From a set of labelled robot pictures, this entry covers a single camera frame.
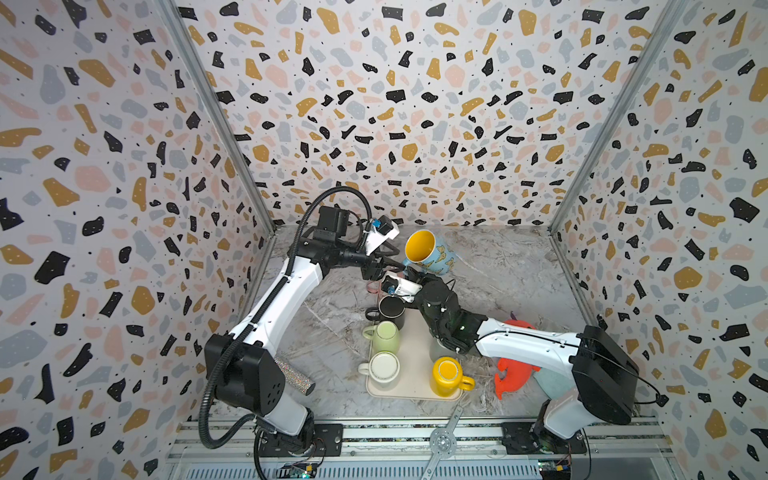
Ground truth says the pink mug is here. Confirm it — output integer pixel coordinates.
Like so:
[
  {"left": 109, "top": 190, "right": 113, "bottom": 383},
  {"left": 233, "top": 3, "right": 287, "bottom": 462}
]
[{"left": 366, "top": 281, "right": 386, "bottom": 299}]

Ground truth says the black mug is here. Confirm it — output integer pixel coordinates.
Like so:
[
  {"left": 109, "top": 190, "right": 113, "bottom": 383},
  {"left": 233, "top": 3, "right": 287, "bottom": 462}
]
[{"left": 365, "top": 296, "right": 406, "bottom": 330}]

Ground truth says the blue patterned mug yellow inside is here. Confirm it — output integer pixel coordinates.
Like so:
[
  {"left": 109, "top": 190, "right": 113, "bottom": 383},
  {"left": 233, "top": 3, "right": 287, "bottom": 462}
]
[{"left": 404, "top": 229, "right": 456, "bottom": 275}]

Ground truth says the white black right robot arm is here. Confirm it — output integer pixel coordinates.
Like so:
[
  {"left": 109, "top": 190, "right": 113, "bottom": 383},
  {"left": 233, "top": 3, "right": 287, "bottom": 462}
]
[{"left": 412, "top": 275, "right": 639, "bottom": 441}]

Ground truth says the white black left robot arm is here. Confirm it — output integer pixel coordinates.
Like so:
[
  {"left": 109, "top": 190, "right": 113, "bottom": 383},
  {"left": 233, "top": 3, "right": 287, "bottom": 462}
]
[{"left": 198, "top": 233, "right": 404, "bottom": 453}]

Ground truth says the grey mug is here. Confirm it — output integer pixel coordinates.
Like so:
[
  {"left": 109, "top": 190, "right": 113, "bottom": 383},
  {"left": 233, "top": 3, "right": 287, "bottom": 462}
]
[{"left": 429, "top": 339, "right": 458, "bottom": 362}]

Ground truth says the light green mug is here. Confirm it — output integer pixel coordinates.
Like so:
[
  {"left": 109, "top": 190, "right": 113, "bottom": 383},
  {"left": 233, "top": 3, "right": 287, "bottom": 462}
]
[{"left": 362, "top": 321, "right": 400, "bottom": 354}]

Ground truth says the white mug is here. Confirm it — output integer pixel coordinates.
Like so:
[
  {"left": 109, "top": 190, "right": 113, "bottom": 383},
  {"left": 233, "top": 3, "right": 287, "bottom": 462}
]
[{"left": 357, "top": 351, "right": 401, "bottom": 390}]

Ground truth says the beige tray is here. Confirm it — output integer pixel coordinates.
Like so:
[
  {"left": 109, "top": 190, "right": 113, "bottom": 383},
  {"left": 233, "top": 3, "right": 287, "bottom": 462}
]
[{"left": 362, "top": 302, "right": 463, "bottom": 401}]

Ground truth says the red shark plush toy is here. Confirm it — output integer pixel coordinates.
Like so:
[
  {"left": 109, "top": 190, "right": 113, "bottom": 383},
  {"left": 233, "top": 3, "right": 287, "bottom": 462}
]
[{"left": 493, "top": 319, "right": 541, "bottom": 400}]

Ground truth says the glittery silver cylinder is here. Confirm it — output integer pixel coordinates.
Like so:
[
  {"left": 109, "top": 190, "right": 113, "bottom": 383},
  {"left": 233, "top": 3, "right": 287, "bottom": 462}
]
[{"left": 275, "top": 357, "right": 316, "bottom": 396}]

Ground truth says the teal cloth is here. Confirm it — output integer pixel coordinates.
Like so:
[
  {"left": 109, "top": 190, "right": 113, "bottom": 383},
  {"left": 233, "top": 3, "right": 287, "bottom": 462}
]
[{"left": 533, "top": 369, "right": 575, "bottom": 400}]

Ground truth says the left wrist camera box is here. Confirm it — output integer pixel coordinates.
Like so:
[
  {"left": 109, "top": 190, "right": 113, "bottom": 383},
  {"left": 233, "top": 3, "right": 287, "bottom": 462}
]
[{"left": 364, "top": 216, "right": 399, "bottom": 255}]

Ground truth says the black corrugated cable conduit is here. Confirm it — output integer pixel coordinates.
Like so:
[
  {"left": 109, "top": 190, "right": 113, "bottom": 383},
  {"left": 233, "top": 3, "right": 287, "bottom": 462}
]
[{"left": 197, "top": 185, "right": 374, "bottom": 451}]

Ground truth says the metal perforated bracket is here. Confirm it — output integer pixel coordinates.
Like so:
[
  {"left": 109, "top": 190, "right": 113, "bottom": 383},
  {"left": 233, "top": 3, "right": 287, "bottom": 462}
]
[{"left": 420, "top": 404, "right": 464, "bottom": 480}]

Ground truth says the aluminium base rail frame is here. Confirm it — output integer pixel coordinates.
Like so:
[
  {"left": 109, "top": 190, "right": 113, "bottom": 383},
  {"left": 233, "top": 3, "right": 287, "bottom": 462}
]
[{"left": 158, "top": 417, "right": 685, "bottom": 479}]

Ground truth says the aluminium corner post left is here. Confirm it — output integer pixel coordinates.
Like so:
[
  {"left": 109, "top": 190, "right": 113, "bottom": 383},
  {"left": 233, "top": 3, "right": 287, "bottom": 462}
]
[{"left": 156, "top": 0, "right": 276, "bottom": 236}]

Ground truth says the aluminium corner post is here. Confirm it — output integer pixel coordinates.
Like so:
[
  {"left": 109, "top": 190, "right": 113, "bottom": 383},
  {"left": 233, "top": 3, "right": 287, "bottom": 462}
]
[
  {"left": 156, "top": 0, "right": 276, "bottom": 236},
  {"left": 548, "top": 0, "right": 688, "bottom": 238}
]

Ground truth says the aluminium corner post right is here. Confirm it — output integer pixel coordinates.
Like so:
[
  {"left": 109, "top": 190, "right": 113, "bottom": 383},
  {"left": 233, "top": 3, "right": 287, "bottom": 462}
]
[{"left": 548, "top": 0, "right": 688, "bottom": 238}]

